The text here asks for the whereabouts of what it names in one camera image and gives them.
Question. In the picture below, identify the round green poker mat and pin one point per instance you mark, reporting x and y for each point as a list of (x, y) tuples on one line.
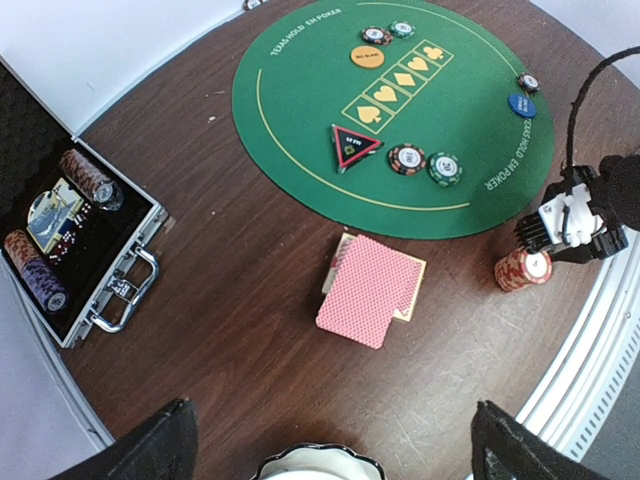
[(444, 89)]

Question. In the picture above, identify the front aluminium rail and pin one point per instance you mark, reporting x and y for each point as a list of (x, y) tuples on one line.
[(575, 396)]

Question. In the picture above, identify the placed 100 chip stack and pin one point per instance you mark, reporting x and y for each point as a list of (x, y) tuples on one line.
[(376, 36)]

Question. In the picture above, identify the chip row in case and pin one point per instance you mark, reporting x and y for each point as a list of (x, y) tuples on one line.
[(104, 192), (48, 290)]

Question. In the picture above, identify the orange black 100 chip stack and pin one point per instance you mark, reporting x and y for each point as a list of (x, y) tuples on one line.
[(528, 83)]

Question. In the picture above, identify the right chip row in case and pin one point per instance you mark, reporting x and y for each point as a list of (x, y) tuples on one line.
[(104, 192)]

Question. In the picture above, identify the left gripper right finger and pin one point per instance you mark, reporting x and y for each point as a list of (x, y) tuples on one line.
[(502, 448)]

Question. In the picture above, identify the dice in case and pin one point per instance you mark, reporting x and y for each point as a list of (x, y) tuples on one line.
[(68, 234)]

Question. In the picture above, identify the white ceramic bowl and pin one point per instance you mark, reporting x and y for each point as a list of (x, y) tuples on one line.
[(319, 461)]

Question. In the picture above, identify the placed green chip stack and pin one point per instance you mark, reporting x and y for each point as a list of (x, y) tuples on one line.
[(402, 29)]

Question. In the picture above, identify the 20 chips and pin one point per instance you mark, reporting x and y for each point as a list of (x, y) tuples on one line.
[(444, 169)]

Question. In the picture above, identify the left chip row in case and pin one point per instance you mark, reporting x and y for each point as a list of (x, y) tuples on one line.
[(48, 290)]

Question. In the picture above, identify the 100 chips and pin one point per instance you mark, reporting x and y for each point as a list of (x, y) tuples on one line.
[(406, 159)]

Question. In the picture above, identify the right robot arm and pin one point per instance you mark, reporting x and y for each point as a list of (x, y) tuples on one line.
[(630, 166)]

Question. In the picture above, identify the red-backed playing card deck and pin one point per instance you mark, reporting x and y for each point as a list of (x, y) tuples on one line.
[(370, 282)]

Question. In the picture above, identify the red black triangular dealer button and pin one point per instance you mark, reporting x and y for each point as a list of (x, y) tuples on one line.
[(351, 147)]

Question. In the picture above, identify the red 5 chip stack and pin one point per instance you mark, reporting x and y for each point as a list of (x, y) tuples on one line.
[(520, 270)]

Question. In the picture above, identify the orange big blind button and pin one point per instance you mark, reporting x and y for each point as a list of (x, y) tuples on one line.
[(367, 57)]

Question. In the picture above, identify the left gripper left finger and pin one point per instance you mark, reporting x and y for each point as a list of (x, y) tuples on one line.
[(164, 446)]

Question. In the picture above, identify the card pack in case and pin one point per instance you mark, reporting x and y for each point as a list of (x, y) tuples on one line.
[(52, 213)]

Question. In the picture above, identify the aluminium poker case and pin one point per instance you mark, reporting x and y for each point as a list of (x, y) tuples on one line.
[(109, 270)]

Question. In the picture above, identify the blue small blind button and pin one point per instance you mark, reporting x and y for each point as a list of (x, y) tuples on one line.
[(522, 105)]

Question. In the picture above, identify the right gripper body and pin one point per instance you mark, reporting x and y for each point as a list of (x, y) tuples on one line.
[(582, 218)]

